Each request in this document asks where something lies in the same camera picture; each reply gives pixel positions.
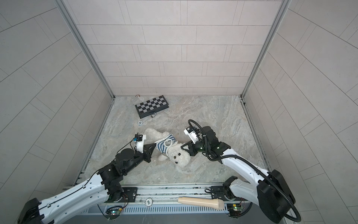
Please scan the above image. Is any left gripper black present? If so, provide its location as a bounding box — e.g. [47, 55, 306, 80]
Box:
[122, 143, 157, 175]

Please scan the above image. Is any blue white striped sweater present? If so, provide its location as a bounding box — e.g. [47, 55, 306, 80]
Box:
[155, 133, 177, 155]

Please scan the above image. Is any white teddy bear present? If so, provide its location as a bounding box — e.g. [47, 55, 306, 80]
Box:
[144, 128, 191, 168]

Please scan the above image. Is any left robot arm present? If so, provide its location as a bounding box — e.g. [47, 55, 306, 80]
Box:
[17, 143, 156, 224]

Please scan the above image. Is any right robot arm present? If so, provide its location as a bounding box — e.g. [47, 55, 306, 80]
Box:
[184, 126, 302, 224]

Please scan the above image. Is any black white chessboard box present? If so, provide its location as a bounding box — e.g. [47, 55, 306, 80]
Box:
[135, 95, 169, 119]

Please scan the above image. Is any right circuit board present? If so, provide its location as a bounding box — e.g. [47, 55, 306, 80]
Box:
[227, 203, 243, 218]

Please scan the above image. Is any circuit board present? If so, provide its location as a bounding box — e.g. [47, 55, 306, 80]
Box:
[105, 206, 124, 220]
[227, 203, 243, 218]

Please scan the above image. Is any left circuit board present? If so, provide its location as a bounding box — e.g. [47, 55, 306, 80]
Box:
[105, 206, 124, 220]

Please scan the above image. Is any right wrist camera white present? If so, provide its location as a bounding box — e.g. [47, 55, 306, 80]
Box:
[184, 127, 199, 144]

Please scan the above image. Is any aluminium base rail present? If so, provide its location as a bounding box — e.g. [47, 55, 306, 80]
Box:
[64, 183, 280, 206]

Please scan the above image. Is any poker chip on rail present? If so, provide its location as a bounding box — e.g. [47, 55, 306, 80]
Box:
[145, 198, 153, 207]

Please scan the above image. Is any beige wooden handle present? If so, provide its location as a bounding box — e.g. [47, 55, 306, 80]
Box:
[178, 197, 225, 210]

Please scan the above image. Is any black corrugated cable hose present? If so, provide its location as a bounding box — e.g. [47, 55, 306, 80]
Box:
[188, 119, 302, 223]

